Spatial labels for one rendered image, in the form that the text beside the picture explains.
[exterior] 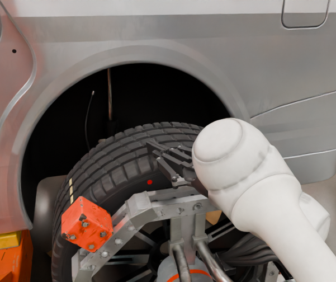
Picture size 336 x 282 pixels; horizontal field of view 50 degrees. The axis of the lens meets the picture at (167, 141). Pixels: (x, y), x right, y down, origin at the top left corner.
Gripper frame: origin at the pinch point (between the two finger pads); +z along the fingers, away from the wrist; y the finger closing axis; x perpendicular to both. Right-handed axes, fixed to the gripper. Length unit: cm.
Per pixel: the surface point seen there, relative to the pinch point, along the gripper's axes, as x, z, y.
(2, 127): 1, 48, -22
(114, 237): -11.9, -4.4, -18.0
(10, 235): -40, 53, -32
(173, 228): -13.4, -10.5, -6.5
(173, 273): -28.0, -9.5, -8.1
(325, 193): -140, 44, 172
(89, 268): -18.7, -1.2, -24.5
